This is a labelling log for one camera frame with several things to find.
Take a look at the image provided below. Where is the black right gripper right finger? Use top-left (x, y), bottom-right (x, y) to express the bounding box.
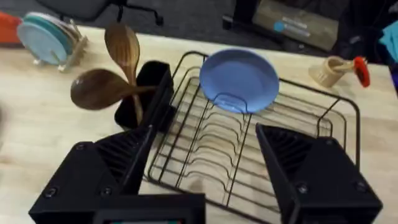
top-left (255, 123), bottom-right (384, 224)

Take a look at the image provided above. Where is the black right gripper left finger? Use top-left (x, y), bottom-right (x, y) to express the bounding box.
top-left (28, 124), bottom-right (155, 224)

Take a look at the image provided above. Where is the small wooden peg rack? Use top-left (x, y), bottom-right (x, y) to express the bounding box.
top-left (33, 19), bottom-right (89, 73)

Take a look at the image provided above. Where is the light blue plate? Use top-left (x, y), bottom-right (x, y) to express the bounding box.
top-left (16, 21), bottom-right (68, 66)

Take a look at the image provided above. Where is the beige plate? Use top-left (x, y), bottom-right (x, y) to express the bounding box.
top-left (27, 11), bottom-right (80, 47)

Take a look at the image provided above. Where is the teal plate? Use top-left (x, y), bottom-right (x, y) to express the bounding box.
top-left (22, 14), bottom-right (75, 55)

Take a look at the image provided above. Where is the wooden spoon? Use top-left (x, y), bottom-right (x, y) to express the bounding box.
top-left (70, 68), bottom-right (156, 111)

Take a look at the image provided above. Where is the black cutlery holder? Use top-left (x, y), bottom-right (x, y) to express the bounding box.
top-left (114, 60), bottom-right (177, 134)

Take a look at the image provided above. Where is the beige tape dispenser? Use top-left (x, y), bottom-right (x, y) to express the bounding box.
top-left (308, 55), bottom-right (371, 88)

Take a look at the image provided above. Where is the slotted wooden spatula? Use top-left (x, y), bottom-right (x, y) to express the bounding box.
top-left (104, 22), bottom-right (144, 125)

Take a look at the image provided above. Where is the black office chair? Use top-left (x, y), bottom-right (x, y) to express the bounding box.
top-left (36, 0), bottom-right (165, 27)

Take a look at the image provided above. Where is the cyan cloth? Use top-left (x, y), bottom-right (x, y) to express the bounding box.
top-left (378, 20), bottom-right (398, 63)

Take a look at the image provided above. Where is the brown cardboard box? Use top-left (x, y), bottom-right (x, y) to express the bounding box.
top-left (251, 0), bottom-right (340, 52)

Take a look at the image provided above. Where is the orange box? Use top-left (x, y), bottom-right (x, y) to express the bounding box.
top-left (0, 11), bottom-right (23, 45)

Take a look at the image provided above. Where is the black wire dish rack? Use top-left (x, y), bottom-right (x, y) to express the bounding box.
top-left (146, 50), bottom-right (361, 224)

